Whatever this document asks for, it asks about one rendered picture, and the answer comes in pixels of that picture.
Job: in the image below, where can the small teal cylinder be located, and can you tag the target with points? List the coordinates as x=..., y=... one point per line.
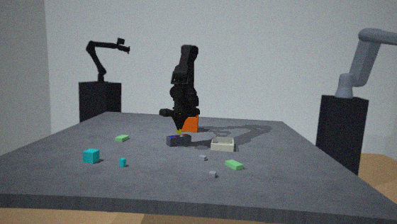
x=122, y=162

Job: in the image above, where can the teal cube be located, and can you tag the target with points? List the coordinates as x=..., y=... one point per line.
x=91, y=156

